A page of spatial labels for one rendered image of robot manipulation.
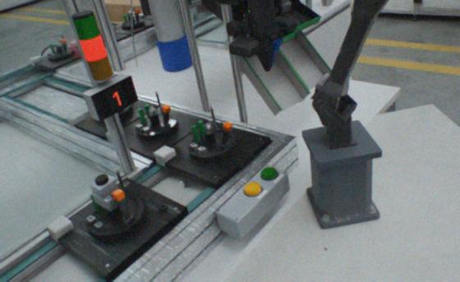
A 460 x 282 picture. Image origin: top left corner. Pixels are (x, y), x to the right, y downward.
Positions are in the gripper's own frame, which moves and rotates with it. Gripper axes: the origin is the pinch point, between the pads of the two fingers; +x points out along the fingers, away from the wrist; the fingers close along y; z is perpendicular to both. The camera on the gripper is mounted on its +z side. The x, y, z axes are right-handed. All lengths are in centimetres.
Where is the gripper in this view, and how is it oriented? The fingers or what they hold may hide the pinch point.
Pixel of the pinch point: (266, 57)
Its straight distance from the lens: 98.2
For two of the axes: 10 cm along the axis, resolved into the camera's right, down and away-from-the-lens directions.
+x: 1.5, 8.5, 5.1
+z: -7.5, -2.4, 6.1
